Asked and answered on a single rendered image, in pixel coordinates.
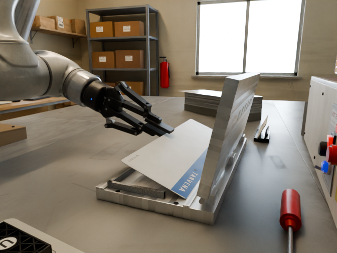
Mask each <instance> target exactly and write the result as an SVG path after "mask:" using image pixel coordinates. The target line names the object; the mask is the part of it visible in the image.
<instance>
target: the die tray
mask: <svg viewBox="0 0 337 253"><path fill-rule="evenodd" d="M3 221H4V222H6V223H8V224H10V225H12V226H14V227H16V228H18V229H20V230H22V231H24V232H26V233H28V234H31V235H33V236H35V237H37V238H39V239H41V240H43V241H45V242H47V243H49V244H51V246H52V253H84V252H82V251H80V250H78V249H76V248H74V247H72V246H70V245H68V244H66V243H64V242H62V241H60V240H58V239H56V238H54V237H52V236H50V235H48V234H46V233H44V232H42V231H39V230H37V229H35V228H33V227H31V226H29V225H27V224H25V223H23V222H21V221H19V220H17V219H14V218H10V219H6V220H3ZM3 221H1V222H3ZM1 222H0V223H1Z"/></svg>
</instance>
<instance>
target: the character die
mask: <svg viewBox="0 0 337 253"><path fill-rule="evenodd" d="M0 253H52V246H51V244H49V243H47V242H45V241H43V240H41V239H39V238H37V237H35V236H33V235H31V234H28V233H26V232H24V231H22V230H20V229H18V228H16V227H14V226H12V225H10V224H8V223H6V222H4V221H3V222H1V223H0Z"/></svg>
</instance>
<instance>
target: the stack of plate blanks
mask: <svg viewBox="0 0 337 253"><path fill-rule="evenodd" d="M220 98H221V97H217V96H210V95H203V94H195V93H188V92H185V104H184V110H187V111H192V112H196V113H200V114H204V115H209V116H213V117H216V114H217V110H218V106H219V102H220ZM262 100H263V97H262V96H259V97H254V98H253V102H252V105H251V109H250V112H249V116H248V119H247V122H249V121H256V120H261V117H262Z"/></svg>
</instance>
